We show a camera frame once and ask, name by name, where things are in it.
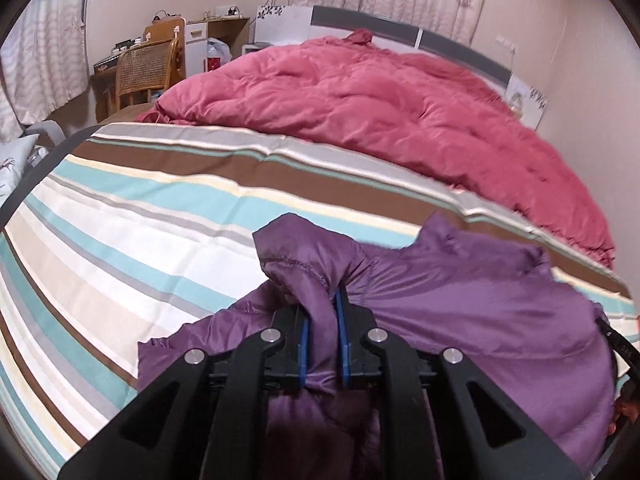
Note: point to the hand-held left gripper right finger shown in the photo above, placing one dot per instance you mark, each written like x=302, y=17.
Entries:
x=342, y=350

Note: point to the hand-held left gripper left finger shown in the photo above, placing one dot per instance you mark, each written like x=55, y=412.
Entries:
x=303, y=355

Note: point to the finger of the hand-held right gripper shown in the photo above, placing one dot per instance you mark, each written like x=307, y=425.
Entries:
x=617, y=342

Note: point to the purple down jacket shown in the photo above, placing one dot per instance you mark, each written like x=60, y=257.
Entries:
x=475, y=310

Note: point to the person's right hand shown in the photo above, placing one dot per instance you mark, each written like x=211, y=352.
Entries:
x=625, y=415

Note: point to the striped bed sheet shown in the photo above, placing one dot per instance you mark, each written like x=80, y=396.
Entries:
x=125, y=240

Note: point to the red duvet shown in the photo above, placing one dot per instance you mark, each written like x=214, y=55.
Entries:
x=375, y=110

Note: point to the white nightstand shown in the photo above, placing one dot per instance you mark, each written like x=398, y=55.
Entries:
x=255, y=49

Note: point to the white plastic bag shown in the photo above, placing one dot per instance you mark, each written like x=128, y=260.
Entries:
x=217, y=52

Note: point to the white and grey headboard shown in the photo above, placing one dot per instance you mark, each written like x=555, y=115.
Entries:
x=450, y=47

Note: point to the wooden cane chair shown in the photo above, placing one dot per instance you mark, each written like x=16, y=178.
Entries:
x=145, y=67

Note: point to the white cabinet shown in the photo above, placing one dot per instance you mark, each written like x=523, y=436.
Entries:
x=197, y=42

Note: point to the printed white pillow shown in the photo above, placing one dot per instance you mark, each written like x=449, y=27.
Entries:
x=15, y=167

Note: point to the light wooden desk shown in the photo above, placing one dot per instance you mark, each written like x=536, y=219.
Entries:
x=220, y=21

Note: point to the white power strip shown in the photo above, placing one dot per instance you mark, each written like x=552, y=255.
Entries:
x=229, y=11

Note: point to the wooden panel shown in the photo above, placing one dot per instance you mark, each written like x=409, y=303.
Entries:
x=162, y=30

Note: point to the patterned side curtain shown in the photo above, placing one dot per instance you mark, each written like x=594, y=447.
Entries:
x=45, y=50

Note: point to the wall socket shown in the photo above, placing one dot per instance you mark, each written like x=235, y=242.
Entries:
x=505, y=43

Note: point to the grey chair frame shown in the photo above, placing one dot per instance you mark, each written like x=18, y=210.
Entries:
x=47, y=130

